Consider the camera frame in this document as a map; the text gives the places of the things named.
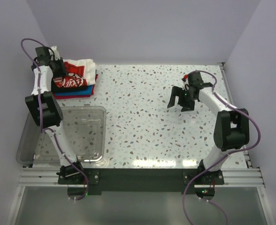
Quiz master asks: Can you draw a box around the white printed t-shirt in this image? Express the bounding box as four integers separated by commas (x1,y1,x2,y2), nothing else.
53,59,96,89

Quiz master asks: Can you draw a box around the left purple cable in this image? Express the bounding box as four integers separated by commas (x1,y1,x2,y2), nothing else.
20,38,90,202

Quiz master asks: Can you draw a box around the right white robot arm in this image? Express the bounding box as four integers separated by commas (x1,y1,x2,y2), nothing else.
167,70,249,174

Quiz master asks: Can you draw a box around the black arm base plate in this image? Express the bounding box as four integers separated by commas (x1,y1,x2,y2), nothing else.
57,166,225,196

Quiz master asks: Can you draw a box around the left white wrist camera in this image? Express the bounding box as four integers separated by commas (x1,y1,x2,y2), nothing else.
51,46,60,60

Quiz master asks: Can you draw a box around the clear plastic bin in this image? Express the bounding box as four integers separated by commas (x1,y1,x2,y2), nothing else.
16,105,106,166

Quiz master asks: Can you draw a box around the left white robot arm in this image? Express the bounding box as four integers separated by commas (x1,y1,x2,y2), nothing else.
25,46,86,184

